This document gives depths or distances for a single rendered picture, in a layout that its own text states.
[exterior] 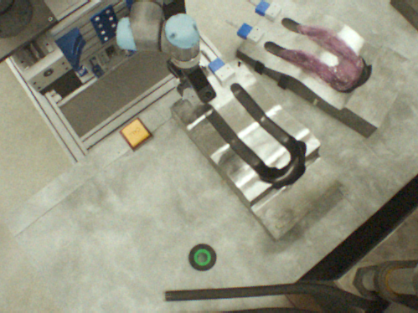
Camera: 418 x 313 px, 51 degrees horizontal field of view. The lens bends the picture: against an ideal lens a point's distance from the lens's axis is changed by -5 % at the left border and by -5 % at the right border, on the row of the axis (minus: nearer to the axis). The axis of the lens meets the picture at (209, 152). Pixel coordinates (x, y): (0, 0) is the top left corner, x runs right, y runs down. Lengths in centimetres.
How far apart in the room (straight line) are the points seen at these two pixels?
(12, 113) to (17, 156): 24
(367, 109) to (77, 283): 101
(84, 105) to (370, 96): 131
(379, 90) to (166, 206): 73
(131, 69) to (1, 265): 115
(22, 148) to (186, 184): 126
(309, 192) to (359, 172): 20
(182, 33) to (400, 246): 91
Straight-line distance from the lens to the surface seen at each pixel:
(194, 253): 135
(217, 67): 141
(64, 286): 145
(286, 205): 135
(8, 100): 260
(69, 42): 154
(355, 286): 143
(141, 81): 219
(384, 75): 149
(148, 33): 109
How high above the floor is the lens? 218
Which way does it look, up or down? 75 degrees down
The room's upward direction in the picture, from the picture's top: 5 degrees counter-clockwise
